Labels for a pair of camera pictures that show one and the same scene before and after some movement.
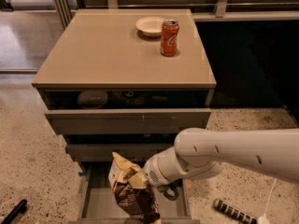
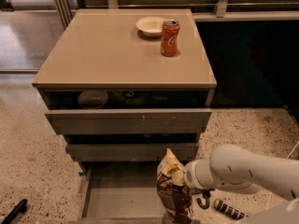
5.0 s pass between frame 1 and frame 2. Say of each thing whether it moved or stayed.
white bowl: stayed
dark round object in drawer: stayed
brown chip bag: moved
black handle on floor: stayed
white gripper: moved
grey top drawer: stayed
